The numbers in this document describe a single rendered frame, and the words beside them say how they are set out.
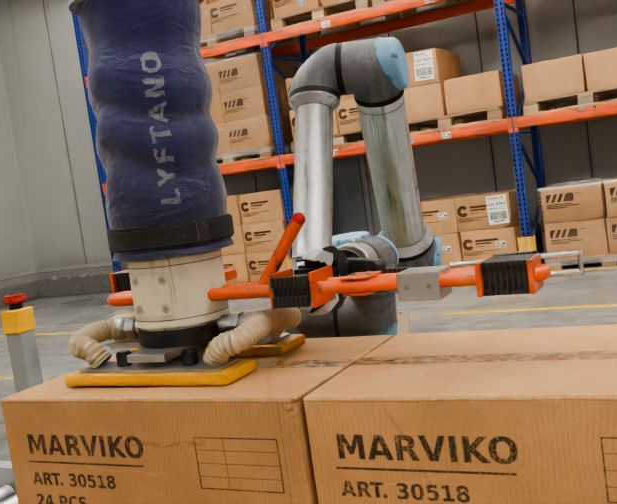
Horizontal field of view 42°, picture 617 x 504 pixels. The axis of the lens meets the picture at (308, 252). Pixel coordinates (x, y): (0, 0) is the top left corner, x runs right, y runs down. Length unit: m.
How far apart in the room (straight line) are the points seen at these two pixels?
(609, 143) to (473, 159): 1.55
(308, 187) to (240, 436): 0.67
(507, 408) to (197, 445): 0.49
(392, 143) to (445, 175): 8.21
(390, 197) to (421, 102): 6.83
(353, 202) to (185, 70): 9.14
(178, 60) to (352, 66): 0.52
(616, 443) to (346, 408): 0.35
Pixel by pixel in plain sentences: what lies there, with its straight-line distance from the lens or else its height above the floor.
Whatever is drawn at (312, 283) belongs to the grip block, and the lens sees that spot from 1.31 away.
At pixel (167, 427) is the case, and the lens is 1.32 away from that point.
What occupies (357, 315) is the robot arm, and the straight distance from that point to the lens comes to 1.63.
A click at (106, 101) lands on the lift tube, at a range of 1.44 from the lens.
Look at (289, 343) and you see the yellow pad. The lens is 1.49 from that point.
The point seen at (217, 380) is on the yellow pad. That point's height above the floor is 0.95.
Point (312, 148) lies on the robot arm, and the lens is 1.76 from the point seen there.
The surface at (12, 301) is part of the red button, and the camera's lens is 2.50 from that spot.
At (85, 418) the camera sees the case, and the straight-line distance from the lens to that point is 1.42.
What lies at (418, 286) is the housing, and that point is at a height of 1.06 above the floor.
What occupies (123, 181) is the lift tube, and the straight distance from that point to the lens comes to 1.41.
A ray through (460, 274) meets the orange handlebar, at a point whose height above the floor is 1.08.
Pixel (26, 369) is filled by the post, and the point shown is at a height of 0.82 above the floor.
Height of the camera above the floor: 1.25
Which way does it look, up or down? 5 degrees down
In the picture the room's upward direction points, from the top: 8 degrees counter-clockwise
